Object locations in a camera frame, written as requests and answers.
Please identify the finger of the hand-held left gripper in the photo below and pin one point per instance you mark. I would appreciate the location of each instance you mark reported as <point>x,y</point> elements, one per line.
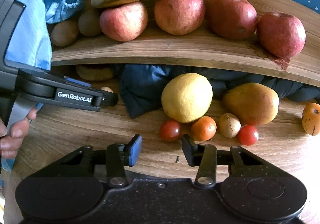
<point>110,100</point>
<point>75,82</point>

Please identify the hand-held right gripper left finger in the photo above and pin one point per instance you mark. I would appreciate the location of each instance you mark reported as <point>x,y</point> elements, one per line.
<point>133,151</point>

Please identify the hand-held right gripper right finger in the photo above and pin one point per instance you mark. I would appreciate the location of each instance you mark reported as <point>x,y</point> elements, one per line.
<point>188,150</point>

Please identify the red cherry tomato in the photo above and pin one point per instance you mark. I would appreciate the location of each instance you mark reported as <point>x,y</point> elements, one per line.
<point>248,135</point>
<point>170,131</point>

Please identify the small orange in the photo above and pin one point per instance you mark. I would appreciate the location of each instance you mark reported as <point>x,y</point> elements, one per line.
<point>203,128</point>

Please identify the tan walnut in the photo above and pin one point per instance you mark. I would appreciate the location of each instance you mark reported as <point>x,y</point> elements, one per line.
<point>229,125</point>

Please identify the yellow lemon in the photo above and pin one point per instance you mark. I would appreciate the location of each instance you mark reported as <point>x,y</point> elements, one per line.
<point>186,98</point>

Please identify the person's left hand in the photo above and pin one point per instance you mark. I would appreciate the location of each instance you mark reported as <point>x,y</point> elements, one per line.
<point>17,131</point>

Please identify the brown round bread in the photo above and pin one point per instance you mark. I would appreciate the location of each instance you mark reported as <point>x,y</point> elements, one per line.
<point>95,73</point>

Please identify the dark blue jacket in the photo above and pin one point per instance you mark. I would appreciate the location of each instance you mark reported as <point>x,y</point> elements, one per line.
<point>142,86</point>

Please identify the brown kiwi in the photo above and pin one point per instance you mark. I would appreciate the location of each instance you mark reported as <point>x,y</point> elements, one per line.
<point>89,23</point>
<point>64,33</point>

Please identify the light blue garment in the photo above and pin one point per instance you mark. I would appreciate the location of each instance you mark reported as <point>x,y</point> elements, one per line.
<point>27,26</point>

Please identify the red apple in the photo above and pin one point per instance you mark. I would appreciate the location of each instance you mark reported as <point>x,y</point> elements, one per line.
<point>281,34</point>
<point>178,13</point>
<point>231,15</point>
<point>123,21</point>

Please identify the yellow pear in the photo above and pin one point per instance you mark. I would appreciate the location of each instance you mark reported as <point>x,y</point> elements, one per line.
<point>251,104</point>

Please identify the curved wooden shelf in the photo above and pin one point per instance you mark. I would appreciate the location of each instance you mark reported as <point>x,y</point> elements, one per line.
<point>175,49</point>

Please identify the orange spotted round fruit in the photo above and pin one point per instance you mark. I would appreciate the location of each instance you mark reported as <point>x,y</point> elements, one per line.
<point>311,119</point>

